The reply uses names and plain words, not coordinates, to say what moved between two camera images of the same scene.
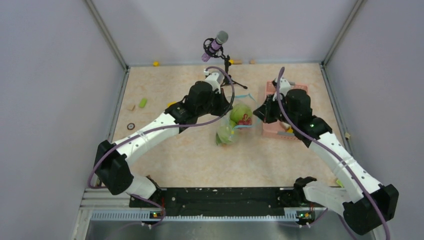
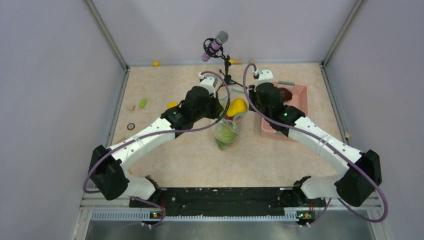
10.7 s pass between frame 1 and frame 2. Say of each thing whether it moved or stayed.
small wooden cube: stayed
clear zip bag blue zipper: moved
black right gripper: moved
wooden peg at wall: stayed
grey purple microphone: stayed
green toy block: stayed
